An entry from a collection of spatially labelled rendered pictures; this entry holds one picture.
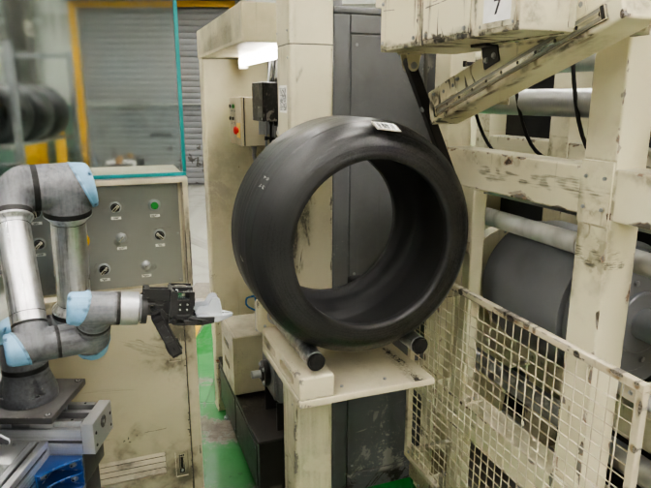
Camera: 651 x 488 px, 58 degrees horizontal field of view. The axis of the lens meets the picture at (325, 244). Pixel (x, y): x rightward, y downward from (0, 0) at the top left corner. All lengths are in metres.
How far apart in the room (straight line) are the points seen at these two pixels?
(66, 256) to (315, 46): 0.86
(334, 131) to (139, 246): 0.92
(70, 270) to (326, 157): 0.75
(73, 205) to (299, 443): 1.00
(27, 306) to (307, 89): 0.89
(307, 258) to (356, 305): 0.20
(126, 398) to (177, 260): 0.49
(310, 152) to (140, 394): 1.16
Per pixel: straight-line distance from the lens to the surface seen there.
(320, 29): 1.71
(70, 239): 1.64
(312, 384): 1.46
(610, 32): 1.31
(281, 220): 1.30
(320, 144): 1.32
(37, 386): 1.79
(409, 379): 1.59
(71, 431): 1.78
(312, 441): 2.00
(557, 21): 1.30
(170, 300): 1.38
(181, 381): 2.15
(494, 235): 2.28
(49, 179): 1.57
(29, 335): 1.45
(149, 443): 2.25
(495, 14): 1.30
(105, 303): 1.38
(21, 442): 1.84
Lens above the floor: 1.51
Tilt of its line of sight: 14 degrees down
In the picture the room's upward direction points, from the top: straight up
